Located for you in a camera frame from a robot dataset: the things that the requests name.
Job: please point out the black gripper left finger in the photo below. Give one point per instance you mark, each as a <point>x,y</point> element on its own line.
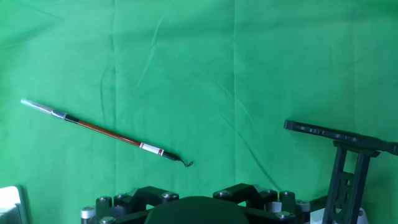
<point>136,202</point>

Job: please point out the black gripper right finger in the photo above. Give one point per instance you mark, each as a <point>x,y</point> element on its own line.
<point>248,194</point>

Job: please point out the brown calligraphy brush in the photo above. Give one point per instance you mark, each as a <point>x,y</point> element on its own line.
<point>109,133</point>

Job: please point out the black carved pen rack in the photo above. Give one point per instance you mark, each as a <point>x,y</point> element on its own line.
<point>339,186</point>

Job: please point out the green cloth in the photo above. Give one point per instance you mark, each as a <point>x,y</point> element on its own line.
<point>199,77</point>

